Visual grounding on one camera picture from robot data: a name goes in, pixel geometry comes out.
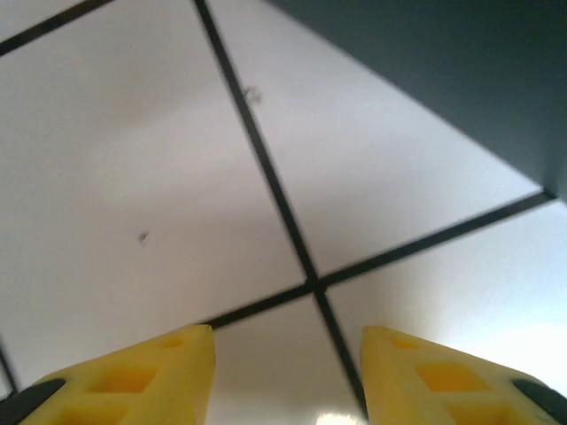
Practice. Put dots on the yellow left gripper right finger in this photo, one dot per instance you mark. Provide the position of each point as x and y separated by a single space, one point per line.
443 385

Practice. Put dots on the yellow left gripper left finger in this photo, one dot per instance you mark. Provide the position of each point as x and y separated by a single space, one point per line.
133 385

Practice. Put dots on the starry night print tin box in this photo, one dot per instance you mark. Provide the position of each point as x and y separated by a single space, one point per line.
443 66

